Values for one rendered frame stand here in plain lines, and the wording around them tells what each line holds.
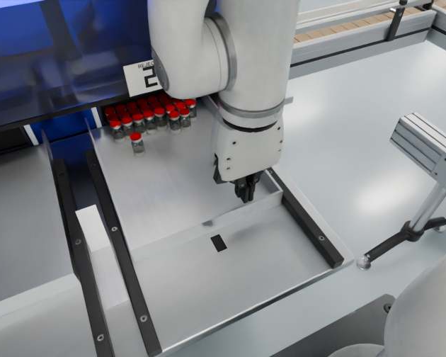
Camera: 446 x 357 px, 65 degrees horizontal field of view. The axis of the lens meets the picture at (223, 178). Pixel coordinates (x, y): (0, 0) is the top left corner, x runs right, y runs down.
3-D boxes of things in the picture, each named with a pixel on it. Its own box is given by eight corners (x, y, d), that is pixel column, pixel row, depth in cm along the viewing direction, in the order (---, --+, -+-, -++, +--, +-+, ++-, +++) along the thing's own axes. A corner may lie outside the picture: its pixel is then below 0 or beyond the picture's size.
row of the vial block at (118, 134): (113, 139, 72) (107, 121, 69) (195, 115, 77) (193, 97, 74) (116, 145, 71) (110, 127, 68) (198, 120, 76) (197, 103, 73)
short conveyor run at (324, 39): (224, 103, 87) (225, 42, 76) (199, 72, 97) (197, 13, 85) (427, 44, 107) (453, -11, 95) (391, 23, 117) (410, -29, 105)
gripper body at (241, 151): (270, 81, 49) (262, 141, 57) (202, 100, 46) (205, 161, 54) (300, 110, 45) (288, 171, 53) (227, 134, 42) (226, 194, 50)
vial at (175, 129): (169, 129, 74) (166, 112, 71) (179, 127, 75) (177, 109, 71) (173, 136, 73) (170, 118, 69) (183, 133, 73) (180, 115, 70)
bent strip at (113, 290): (86, 232, 57) (74, 210, 53) (104, 225, 58) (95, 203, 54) (107, 309, 49) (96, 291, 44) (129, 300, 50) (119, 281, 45)
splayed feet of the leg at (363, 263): (351, 259, 152) (360, 242, 142) (435, 218, 167) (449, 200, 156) (364, 275, 147) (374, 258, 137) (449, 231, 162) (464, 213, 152)
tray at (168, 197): (88, 131, 74) (83, 117, 72) (202, 99, 82) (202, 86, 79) (134, 262, 54) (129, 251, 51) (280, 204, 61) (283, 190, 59)
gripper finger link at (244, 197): (241, 161, 55) (239, 189, 60) (222, 168, 54) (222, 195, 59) (250, 175, 53) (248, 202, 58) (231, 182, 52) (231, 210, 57)
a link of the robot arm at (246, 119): (266, 66, 48) (265, 86, 50) (207, 82, 45) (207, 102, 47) (301, 99, 43) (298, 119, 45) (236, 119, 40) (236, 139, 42)
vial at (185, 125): (179, 127, 75) (177, 109, 71) (188, 124, 75) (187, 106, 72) (183, 133, 73) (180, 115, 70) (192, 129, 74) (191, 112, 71)
